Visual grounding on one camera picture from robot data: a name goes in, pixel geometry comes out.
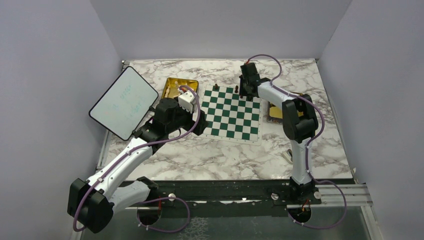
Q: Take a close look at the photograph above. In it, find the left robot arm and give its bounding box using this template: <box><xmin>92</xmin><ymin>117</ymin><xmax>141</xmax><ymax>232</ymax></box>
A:
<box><xmin>67</xmin><ymin>93</ymin><xmax>208</xmax><ymax>233</ymax></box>

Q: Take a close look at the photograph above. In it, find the beige black small device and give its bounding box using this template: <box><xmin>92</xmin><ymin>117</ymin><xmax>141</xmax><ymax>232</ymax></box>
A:
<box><xmin>282</xmin><ymin>149</ymin><xmax>293</xmax><ymax>165</ymax></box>

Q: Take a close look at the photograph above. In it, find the green white chess board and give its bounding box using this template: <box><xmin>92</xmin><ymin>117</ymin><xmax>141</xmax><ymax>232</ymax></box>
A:
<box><xmin>199</xmin><ymin>84</ymin><xmax>263</xmax><ymax>146</ymax></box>

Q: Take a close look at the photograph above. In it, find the small whiteboard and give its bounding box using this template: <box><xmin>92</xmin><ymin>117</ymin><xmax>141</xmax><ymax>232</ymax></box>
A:
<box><xmin>88</xmin><ymin>66</ymin><xmax>159</xmax><ymax>141</ymax></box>

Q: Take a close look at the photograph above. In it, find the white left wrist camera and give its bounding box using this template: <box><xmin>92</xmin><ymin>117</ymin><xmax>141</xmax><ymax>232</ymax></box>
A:
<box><xmin>177</xmin><ymin>91</ymin><xmax>196</xmax><ymax>113</ymax></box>

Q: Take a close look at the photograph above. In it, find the black mounting rail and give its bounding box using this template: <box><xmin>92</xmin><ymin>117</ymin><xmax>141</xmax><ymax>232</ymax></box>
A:
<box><xmin>129</xmin><ymin>179</ymin><xmax>322</xmax><ymax>220</ymax></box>

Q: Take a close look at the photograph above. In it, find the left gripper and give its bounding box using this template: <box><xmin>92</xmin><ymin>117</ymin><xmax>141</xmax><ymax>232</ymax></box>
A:
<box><xmin>166</xmin><ymin>97</ymin><xmax>209</xmax><ymax>136</ymax></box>

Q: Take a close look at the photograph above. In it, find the gold tin with light pieces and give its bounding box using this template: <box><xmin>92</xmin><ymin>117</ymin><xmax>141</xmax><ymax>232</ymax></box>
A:
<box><xmin>160</xmin><ymin>77</ymin><xmax>200</xmax><ymax>103</ymax></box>

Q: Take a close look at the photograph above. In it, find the gold tin with dark pieces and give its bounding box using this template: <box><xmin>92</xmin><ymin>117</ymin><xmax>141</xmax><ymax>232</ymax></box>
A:
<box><xmin>264</xmin><ymin>91</ymin><xmax>298</xmax><ymax>124</ymax></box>

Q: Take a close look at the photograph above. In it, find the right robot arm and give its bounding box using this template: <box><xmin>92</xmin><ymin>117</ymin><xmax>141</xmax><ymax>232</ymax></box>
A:
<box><xmin>239</xmin><ymin>62</ymin><xmax>319</xmax><ymax>204</ymax></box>

